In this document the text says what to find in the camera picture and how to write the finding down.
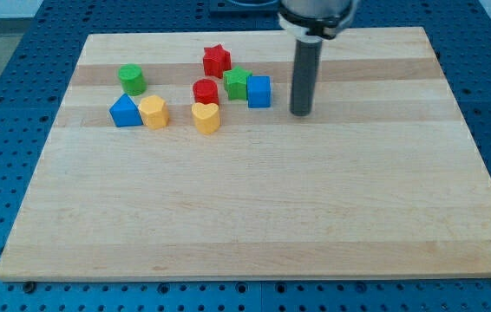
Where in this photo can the yellow hexagon block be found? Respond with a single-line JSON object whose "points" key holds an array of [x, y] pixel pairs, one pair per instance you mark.
{"points": [[154, 112]]}

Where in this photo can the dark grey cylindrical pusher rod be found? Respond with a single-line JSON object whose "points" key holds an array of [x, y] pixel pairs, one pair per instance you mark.
{"points": [[304, 77]]}

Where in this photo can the red star block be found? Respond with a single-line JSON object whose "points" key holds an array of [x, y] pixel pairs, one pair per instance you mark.
{"points": [[216, 61]]}

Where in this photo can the green cylinder block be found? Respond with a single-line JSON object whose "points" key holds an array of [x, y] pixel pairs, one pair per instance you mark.
{"points": [[132, 79]]}

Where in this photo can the light wooden board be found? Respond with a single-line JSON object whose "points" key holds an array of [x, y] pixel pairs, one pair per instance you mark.
{"points": [[382, 180]]}

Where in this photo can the blue triangle block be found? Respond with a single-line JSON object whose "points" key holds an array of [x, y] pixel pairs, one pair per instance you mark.
{"points": [[125, 113]]}

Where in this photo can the blue perforated table plate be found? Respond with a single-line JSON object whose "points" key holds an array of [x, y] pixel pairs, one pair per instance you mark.
{"points": [[36, 78]]}

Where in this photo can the yellow heart block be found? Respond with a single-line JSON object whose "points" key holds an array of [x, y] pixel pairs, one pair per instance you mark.
{"points": [[206, 117]]}

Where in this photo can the red cylinder block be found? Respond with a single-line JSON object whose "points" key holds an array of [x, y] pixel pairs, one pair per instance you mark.
{"points": [[206, 91]]}

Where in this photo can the blue cube block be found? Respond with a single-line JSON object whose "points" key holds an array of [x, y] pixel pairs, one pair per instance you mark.
{"points": [[258, 91]]}

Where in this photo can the green star block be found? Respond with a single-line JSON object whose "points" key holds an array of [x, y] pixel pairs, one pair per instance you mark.
{"points": [[235, 83]]}

